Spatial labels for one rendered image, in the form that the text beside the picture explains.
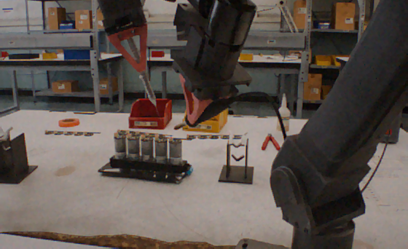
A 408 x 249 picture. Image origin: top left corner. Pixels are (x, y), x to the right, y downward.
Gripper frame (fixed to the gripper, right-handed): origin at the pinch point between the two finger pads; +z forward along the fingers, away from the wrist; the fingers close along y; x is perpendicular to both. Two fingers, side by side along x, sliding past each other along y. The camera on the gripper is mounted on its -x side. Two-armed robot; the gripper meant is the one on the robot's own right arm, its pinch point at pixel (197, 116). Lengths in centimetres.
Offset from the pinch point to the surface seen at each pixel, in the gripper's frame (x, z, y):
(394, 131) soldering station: 8, 7, -52
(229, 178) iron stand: 5.2, 11.4, -7.1
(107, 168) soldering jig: -7.4, 17.6, 10.8
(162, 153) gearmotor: -4.5, 12.8, 1.7
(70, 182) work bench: -6.4, 18.3, 17.9
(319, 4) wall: -273, 99, -357
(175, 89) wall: -322, 261, -205
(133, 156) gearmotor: -7.5, 15.7, 5.8
